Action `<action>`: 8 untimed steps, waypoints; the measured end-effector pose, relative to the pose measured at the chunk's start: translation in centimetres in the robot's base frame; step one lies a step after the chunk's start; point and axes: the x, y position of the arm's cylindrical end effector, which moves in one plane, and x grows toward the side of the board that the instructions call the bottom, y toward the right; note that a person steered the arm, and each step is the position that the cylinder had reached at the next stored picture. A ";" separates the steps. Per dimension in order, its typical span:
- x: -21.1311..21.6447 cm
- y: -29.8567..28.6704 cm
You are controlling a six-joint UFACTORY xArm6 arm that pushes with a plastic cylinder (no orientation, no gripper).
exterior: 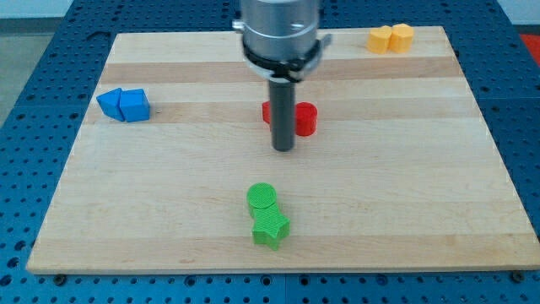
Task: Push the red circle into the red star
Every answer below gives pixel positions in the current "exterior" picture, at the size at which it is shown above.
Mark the green star block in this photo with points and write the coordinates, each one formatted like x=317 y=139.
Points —
x=270 y=226

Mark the yellow hexagon block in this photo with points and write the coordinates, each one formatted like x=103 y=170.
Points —
x=401 y=38

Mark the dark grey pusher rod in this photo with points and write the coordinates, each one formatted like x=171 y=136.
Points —
x=282 y=115

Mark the wooden board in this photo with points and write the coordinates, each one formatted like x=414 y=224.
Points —
x=401 y=175

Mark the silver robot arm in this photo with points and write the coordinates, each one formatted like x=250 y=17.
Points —
x=280 y=43

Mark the yellow heart block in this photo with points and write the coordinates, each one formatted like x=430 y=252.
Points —
x=379 y=39

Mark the red circle block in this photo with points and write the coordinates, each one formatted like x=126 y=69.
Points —
x=306 y=119

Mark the red star block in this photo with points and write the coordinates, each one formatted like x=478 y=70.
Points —
x=266 y=115

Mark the green circle block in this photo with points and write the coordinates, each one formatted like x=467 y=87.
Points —
x=260 y=195

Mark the blue cube block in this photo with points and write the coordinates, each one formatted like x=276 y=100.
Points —
x=134 y=105

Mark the blue triangle block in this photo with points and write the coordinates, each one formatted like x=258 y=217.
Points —
x=109 y=103

